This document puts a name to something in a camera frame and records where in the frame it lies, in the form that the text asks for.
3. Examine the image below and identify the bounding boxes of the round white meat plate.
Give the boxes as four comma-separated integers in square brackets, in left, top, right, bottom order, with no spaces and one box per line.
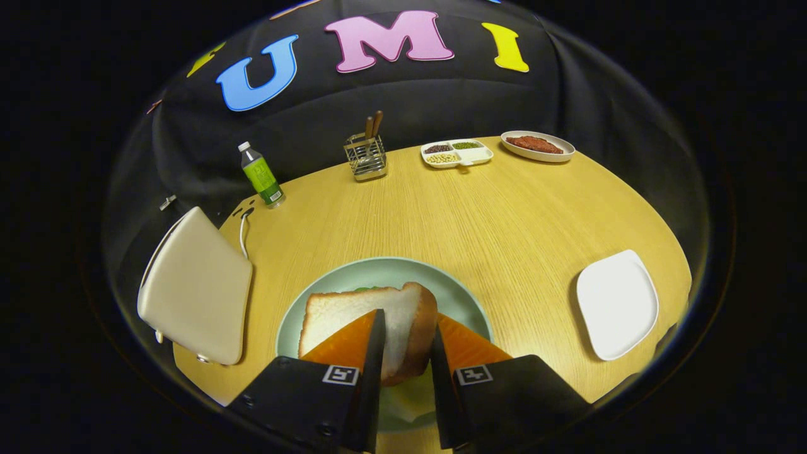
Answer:
[501,131,576,163]

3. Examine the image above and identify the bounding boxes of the white square plate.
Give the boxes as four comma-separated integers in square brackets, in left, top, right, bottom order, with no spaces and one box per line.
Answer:
[576,249,659,361]

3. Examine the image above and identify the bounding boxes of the black backdrop cloth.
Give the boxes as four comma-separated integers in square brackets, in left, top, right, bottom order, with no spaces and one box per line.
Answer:
[104,0,713,272]

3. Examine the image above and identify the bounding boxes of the wire utensil holder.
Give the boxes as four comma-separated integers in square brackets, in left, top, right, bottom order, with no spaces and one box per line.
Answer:
[344,132,388,182]

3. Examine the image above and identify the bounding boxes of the pale green round plate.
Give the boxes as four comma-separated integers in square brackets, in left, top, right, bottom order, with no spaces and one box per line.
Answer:
[276,257,494,433]

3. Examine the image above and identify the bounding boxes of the toasted bread slice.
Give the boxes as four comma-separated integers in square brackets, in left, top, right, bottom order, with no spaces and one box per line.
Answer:
[298,282,438,387]

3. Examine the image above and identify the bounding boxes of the red-brown meat piece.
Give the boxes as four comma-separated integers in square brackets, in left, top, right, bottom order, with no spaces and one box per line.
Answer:
[506,136,564,154]

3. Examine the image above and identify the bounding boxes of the green label plastic bottle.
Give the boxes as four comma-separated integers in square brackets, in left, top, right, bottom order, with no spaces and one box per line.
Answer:
[238,141,286,209]

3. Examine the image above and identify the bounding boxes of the white toaster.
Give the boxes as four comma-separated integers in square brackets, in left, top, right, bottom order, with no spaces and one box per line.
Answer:
[137,206,254,366]

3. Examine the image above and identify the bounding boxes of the white divided condiment dish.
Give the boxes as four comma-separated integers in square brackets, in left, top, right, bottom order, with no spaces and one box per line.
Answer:
[421,139,494,170]

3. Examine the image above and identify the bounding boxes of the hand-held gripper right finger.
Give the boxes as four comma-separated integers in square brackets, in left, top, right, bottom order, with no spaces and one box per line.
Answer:
[430,313,593,450]

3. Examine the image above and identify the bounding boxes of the white toaster cable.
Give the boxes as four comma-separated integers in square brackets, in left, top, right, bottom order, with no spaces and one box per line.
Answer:
[238,210,254,259]

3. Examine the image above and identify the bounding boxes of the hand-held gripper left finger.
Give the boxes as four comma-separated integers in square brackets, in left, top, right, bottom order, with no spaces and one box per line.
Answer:
[227,309,386,453]

